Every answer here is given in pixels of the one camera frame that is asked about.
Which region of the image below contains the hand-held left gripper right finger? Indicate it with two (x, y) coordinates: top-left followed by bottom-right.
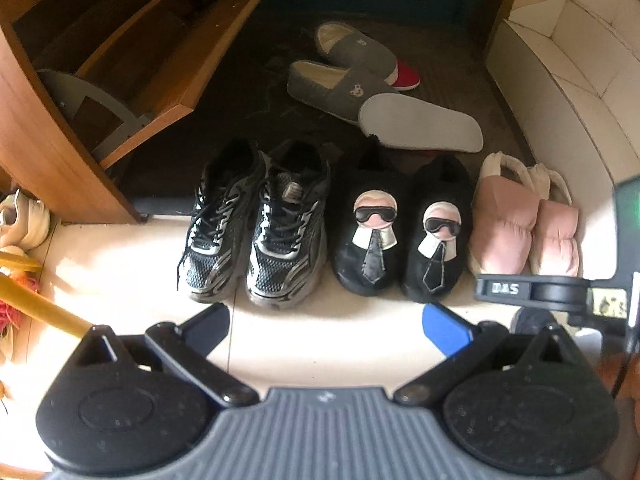
(392, 302), (581, 407)

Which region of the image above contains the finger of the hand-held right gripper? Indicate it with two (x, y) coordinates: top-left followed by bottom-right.
(474, 275), (535, 305)

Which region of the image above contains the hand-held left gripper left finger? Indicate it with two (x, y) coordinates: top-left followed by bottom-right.
(65, 302), (261, 407)

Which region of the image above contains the pink padded slipper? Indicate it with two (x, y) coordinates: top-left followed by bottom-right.
(527, 162), (583, 278)
(469, 152), (543, 276)

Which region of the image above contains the black furry figure-print slipper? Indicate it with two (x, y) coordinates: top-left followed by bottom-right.
(399, 154), (473, 303)
(327, 137), (416, 293)

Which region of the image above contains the grey silver sneaker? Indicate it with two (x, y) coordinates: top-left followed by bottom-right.
(175, 139), (263, 305)
(245, 140), (331, 308)

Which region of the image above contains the red cloth slipper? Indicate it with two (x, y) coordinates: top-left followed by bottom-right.
(390, 59), (421, 92)
(359, 92), (484, 153)

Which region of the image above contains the person's dark fuzzy slipper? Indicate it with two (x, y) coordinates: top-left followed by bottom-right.
(510, 307), (571, 336)

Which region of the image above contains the yellow stick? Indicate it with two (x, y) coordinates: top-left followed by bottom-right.
(0, 275), (93, 338)

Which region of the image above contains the white sneakers pair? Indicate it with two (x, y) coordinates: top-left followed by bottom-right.
(0, 189), (52, 251)

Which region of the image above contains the brown patterned doormat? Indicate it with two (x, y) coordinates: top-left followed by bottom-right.
(120, 10), (531, 221)

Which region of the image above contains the grey knit slipper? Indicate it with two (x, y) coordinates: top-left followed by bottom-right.
(286, 60), (396, 126)
(314, 21), (401, 81)

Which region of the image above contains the wooden shoe cabinet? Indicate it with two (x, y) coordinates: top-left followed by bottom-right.
(0, 0), (282, 225)

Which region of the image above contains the grey metal cabinet bracket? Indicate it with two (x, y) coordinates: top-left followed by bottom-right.
(37, 69), (153, 161)

